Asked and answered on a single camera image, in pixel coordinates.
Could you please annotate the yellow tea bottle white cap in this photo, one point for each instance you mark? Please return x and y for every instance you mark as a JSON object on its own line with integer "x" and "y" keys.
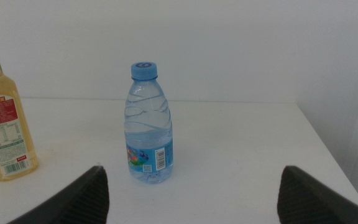
{"x": 2, "y": 130}

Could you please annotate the clear water bottle blue cap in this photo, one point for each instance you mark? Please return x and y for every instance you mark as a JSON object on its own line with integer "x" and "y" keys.
{"x": 148, "y": 133}

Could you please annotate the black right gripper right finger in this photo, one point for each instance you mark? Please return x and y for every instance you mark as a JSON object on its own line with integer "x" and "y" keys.
{"x": 309, "y": 202}

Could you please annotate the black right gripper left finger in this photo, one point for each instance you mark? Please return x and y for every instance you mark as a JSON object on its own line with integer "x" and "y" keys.
{"x": 79, "y": 202}

